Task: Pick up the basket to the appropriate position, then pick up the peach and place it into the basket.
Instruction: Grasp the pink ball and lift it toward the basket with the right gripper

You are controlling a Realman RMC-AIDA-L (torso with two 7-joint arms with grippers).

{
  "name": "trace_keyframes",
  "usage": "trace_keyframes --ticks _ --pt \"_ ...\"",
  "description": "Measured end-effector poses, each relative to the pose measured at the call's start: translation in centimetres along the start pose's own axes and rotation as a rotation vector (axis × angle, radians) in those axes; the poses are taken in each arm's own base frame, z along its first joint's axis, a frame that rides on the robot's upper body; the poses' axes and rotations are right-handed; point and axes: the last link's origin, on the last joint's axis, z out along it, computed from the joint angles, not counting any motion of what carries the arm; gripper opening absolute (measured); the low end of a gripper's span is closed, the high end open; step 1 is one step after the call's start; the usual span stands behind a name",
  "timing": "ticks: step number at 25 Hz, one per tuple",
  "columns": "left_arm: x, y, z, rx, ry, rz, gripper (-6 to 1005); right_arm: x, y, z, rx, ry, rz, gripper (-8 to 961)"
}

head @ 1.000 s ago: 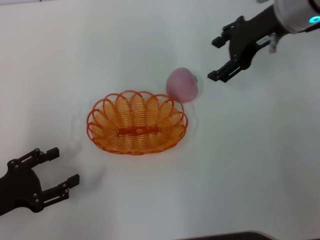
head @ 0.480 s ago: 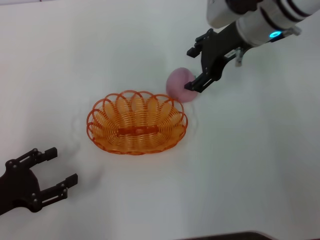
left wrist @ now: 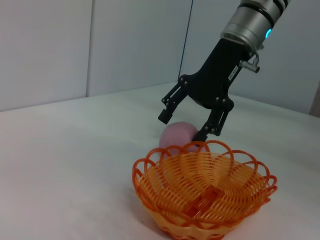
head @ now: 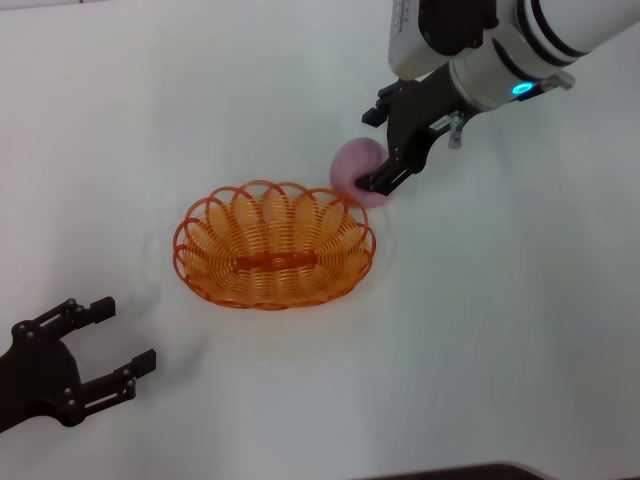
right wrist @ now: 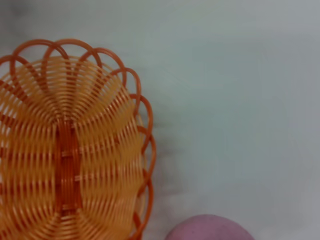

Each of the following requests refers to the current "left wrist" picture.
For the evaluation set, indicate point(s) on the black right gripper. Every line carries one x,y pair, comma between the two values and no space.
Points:
215,80

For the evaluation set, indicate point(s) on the pink peach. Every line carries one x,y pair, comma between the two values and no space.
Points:
175,135

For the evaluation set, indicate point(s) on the orange woven plastic basket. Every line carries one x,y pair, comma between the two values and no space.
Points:
200,200

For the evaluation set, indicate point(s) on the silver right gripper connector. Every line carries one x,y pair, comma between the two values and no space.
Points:
250,65

